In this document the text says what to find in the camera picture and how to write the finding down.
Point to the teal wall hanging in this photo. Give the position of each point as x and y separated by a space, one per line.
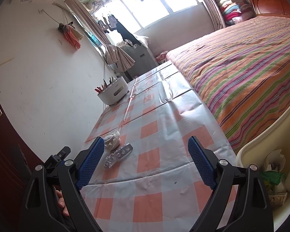
93 38

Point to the stack of folded blankets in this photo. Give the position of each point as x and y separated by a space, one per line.
232 2

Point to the dark wooden door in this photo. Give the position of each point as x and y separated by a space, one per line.
7 137

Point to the pink stool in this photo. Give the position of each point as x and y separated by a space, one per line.
162 56

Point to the beige lace cap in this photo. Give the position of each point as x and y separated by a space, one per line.
112 140

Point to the bed with striped cover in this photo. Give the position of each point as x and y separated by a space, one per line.
244 77

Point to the bundle of red sticks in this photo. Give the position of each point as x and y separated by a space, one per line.
102 87

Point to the orange cloth on wall hook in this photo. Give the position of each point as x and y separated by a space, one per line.
71 35

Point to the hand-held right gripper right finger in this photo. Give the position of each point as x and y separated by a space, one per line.
200 164

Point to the patterned paper carton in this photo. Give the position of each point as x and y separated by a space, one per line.
278 198

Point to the green plastic bag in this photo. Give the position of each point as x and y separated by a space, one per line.
272 177

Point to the white round pot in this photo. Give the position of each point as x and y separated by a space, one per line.
116 93

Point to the cream plastic bin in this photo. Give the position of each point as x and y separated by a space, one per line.
268 135

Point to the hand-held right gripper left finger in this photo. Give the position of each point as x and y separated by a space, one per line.
90 164

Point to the grey white appliance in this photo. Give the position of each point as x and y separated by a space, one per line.
142 60

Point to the person's left hand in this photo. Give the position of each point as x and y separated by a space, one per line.
61 201

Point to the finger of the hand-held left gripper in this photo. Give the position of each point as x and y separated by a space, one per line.
60 154

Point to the silver blister pack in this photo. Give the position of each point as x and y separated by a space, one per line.
118 156

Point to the small clothes on peg hanger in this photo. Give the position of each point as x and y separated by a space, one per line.
110 23

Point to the tied striped curtain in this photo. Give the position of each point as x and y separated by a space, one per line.
91 26

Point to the black hanging garment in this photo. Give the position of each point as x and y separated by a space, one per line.
125 32

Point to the cream cloth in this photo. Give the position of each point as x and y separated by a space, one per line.
139 40

